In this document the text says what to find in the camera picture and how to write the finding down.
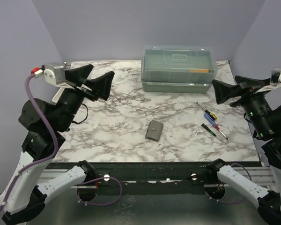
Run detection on grey leather card holder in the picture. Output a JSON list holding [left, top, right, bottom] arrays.
[[145, 120, 163, 142]]

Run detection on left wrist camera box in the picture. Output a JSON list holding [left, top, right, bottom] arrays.
[[31, 62, 66, 87]]

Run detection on green handled screwdriver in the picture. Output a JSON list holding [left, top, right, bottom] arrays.
[[201, 123, 217, 137]]

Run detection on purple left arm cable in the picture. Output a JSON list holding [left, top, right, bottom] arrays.
[[0, 72, 122, 225]]

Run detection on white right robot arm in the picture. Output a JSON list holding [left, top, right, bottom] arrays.
[[206, 71, 281, 225]]

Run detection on clear lidded storage box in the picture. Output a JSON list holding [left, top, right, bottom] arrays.
[[141, 45, 218, 93]]

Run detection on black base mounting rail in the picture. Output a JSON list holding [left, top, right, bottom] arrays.
[[38, 159, 235, 195]]

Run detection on yellow blue tool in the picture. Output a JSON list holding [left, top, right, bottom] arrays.
[[196, 102, 217, 121]]

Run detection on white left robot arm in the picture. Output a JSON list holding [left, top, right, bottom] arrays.
[[0, 63, 115, 225]]

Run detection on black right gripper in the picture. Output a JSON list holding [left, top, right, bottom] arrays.
[[212, 74, 274, 137]]

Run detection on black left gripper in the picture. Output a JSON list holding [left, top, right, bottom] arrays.
[[57, 64, 117, 130]]

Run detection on white plastic card tray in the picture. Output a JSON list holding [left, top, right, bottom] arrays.
[[52, 88, 64, 104]]

